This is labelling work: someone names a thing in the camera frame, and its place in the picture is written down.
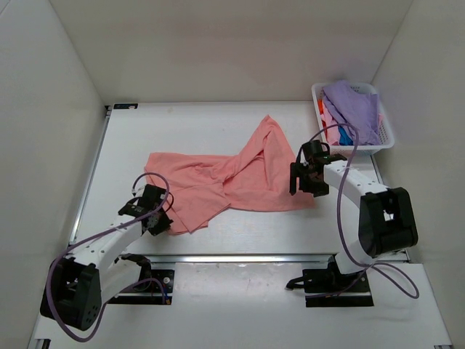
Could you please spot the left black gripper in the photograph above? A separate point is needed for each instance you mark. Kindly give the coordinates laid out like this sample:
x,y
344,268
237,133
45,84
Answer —
x,y
164,225

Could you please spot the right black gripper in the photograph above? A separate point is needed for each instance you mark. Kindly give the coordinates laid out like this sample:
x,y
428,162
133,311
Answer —
x,y
298,170

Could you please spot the salmon pink t shirt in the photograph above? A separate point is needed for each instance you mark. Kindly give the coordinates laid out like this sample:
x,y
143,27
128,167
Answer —
x,y
256,179

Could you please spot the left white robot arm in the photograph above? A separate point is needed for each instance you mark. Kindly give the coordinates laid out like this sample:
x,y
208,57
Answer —
x,y
89,275

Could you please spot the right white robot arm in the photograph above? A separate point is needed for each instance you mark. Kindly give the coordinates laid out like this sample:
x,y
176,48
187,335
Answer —
x,y
386,221

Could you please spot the light pink t shirt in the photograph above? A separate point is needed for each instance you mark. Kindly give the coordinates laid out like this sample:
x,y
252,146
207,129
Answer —
x,y
332,132

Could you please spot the blue t shirt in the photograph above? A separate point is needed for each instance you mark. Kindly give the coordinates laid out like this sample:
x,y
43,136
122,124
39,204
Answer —
x,y
344,138

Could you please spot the orange t shirt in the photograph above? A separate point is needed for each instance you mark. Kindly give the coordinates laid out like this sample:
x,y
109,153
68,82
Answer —
x,y
320,106

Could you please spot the purple t shirt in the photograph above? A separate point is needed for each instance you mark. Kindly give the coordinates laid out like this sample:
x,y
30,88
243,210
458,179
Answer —
x,y
348,107

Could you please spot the white plastic basket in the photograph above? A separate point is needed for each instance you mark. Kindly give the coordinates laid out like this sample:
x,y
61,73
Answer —
x,y
385,131

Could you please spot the black corner label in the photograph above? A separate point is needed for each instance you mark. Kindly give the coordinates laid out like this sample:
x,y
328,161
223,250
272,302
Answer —
x,y
125,106

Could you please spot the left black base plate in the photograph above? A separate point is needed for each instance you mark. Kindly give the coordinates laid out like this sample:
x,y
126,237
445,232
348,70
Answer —
x,y
156,292

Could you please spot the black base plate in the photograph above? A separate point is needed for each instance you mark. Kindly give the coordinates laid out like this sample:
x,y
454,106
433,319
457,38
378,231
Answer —
x,y
323,291
156,292

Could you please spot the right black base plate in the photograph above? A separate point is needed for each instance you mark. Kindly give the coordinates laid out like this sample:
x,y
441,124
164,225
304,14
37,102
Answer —
x,y
323,291

